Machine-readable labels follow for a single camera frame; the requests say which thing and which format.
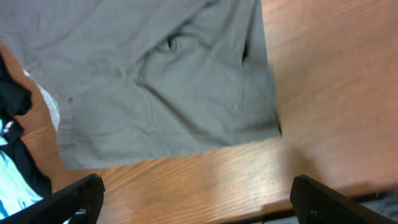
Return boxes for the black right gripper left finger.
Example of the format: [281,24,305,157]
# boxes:
[1,174,105,224]

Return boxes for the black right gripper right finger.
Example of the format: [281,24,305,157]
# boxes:
[290,175,395,224]

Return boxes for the grey shorts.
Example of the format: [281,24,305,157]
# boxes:
[1,0,280,169]

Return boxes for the light blue t-shirt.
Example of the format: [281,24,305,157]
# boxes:
[0,118,69,224]

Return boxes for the black t-shirt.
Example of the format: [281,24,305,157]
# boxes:
[1,60,52,198]

